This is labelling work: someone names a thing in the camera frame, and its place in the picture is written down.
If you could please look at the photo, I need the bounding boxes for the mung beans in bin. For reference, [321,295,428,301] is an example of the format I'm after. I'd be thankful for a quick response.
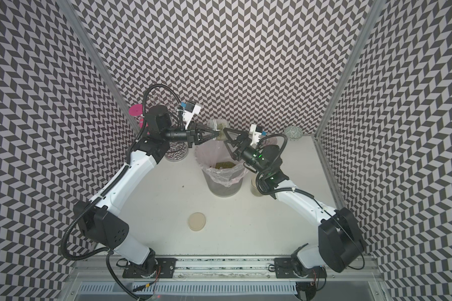
[214,162,236,170]

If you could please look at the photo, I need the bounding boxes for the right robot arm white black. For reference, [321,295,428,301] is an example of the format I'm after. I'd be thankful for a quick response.
[223,128,366,277]

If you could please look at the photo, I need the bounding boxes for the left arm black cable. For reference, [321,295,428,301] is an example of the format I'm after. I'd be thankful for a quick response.
[60,83,183,301]

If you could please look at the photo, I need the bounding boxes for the green patterned small bowl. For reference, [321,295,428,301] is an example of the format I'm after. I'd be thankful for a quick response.
[284,126,304,141]

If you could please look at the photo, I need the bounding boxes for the glass jar with beans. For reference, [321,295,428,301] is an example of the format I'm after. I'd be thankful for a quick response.
[251,176,262,197]
[207,119,229,141]

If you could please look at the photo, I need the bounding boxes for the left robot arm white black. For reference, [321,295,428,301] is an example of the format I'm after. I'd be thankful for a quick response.
[72,102,218,278]

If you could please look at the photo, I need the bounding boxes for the pink wine glass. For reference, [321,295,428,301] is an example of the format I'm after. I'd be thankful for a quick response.
[129,104,149,134]

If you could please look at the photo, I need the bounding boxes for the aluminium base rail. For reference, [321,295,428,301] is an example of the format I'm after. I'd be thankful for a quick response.
[58,255,392,300]

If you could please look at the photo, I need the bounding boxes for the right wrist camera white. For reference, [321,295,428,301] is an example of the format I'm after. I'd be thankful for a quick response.
[249,124,266,147]

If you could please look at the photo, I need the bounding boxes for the pinkish small bowl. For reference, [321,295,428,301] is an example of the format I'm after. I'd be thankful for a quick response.
[261,134,278,147]

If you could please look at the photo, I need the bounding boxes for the clear plastic bin liner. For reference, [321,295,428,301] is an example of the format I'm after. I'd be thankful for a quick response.
[194,140,247,188]

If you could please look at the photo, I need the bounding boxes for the cream lid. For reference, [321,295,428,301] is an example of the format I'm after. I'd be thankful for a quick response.
[188,212,206,232]

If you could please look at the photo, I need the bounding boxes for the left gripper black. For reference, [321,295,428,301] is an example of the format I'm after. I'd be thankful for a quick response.
[162,122,218,149]

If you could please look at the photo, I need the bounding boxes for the grey mesh trash bin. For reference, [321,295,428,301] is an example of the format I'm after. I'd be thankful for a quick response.
[203,169,246,198]

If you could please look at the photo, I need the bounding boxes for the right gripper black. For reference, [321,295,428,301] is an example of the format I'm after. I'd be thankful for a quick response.
[223,127,269,176]

